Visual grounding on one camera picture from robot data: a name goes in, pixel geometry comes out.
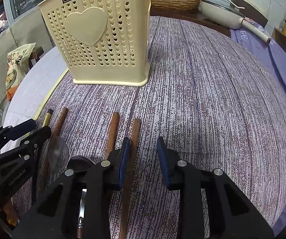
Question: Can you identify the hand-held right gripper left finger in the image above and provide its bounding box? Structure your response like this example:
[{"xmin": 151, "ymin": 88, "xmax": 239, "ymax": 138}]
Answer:
[{"xmin": 12, "ymin": 136, "xmax": 131, "ymax": 239}]

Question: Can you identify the aluminium sliding window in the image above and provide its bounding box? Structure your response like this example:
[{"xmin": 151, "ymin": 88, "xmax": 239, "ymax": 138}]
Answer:
[{"xmin": 0, "ymin": 0, "xmax": 56, "ymax": 53}]

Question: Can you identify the all-metal spoon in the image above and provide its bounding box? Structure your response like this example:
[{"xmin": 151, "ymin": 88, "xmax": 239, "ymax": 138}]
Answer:
[{"xmin": 48, "ymin": 136, "xmax": 70, "ymax": 180}]

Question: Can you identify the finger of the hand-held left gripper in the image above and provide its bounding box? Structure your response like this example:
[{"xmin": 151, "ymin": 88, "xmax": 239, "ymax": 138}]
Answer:
[
  {"xmin": 0, "ymin": 119, "xmax": 37, "ymax": 155},
  {"xmin": 0, "ymin": 126, "xmax": 52, "ymax": 165}
]

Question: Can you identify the printed snack bag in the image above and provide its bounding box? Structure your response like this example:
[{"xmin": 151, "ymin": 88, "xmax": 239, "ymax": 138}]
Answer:
[{"xmin": 6, "ymin": 42, "xmax": 37, "ymax": 97}]

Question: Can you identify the white and brown rice cooker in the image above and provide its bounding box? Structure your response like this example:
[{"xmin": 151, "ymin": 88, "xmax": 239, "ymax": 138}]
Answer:
[{"xmin": 231, "ymin": 0, "xmax": 269, "ymax": 28}]

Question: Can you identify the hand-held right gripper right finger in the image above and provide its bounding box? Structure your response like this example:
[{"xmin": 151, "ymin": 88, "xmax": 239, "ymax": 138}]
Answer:
[{"xmin": 156, "ymin": 136, "xmax": 275, "ymax": 239}]

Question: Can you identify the white pan with glass lid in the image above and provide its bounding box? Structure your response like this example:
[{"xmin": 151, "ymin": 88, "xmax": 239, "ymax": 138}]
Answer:
[{"xmin": 200, "ymin": 0, "xmax": 270, "ymax": 43}]

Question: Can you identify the beige cloth panel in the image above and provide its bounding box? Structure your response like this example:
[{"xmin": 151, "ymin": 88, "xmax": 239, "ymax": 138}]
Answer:
[{"xmin": 0, "ymin": 5, "xmax": 55, "ymax": 130}]

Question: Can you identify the cream perforated utensil basket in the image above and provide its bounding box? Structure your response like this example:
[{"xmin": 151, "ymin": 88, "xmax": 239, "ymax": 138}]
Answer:
[{"xmin": 38, "ymin": 0, "xmax": 151, "ymax": 87}]

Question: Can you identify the person's left hand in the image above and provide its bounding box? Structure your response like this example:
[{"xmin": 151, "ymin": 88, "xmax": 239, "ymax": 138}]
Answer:
[{"xmin": 2, "ymin": 199, "xmax": 19, "ymax": 227}]

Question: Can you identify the purple floral blanket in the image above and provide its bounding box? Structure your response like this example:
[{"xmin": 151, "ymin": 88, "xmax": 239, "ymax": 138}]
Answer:
[{"xmin": 229, "ymin": 17, "xmax": 286, "ymax": 160}]

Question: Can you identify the dark wooden chair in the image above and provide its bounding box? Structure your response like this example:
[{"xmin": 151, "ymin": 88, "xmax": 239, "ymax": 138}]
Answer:
[{"xmin": 29, "ymin": 47, "xmax": 45, "ymax": 68}]

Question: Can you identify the wooden-handled metal spoon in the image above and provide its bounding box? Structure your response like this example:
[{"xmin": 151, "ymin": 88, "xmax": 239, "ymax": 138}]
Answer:
[{"xmin": 67, "ymin": 155, "xmax": 96, "ymax": 239}]

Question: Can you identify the white ladle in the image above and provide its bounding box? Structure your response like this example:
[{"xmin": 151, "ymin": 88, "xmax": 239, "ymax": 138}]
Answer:
[{"xmin": 221, "ymin": 0, "xmax": 245, "ymax": 10}]

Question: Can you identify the woven basket basin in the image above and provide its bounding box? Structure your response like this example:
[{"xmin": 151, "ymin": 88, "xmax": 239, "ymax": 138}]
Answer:
[{"xmin": 150, "ymin": 0, "xmax": 201, "ymax": 12}]

